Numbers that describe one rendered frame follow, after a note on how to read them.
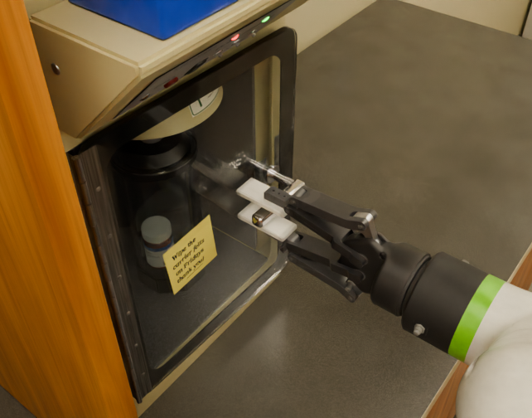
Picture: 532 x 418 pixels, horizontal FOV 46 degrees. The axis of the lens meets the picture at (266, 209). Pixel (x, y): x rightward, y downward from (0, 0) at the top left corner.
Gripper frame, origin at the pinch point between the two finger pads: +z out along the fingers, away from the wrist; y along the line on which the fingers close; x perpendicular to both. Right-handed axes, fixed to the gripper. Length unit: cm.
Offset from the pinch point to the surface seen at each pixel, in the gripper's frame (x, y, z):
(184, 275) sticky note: 10.7, -5.2, 4.1
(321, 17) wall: -87, -24, 48
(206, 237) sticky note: 6.5, -2.0, 3.9
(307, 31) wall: -81, -25, 48
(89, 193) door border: 20.3, 14.7, 4.2
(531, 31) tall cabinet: -289, -108, 41
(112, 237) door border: 18.9, 7.8, 4.4
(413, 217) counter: -36.3, -26.3, -5.4
